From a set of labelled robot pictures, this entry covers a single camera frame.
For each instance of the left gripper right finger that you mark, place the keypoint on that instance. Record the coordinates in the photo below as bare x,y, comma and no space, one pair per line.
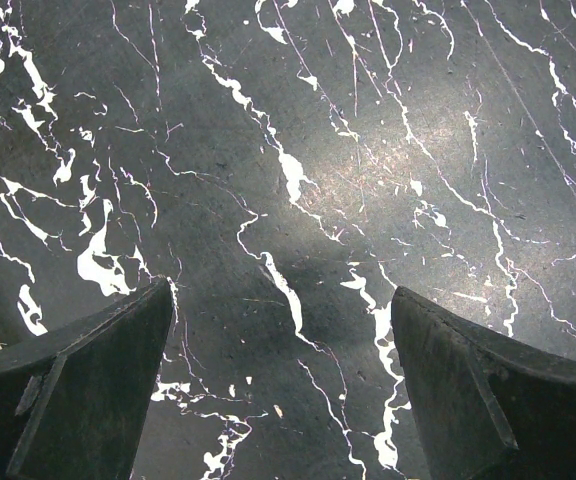
485,405

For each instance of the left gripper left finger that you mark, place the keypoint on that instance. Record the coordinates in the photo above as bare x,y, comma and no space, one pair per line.
73,402

